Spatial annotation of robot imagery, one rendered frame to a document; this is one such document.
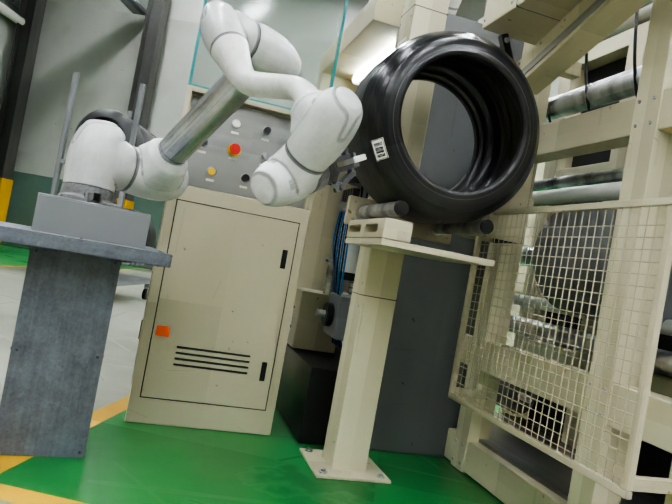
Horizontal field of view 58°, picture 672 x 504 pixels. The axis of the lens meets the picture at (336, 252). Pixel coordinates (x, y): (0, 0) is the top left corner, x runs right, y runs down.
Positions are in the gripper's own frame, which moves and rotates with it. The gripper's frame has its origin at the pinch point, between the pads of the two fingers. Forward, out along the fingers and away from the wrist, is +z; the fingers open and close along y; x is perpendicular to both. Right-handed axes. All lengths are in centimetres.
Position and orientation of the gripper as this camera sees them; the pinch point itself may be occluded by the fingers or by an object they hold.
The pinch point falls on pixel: (355, 159)
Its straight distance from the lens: 161.3
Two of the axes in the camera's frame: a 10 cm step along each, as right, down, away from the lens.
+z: 4.9, -2.7, 8.3
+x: 8.1, -2.0, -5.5
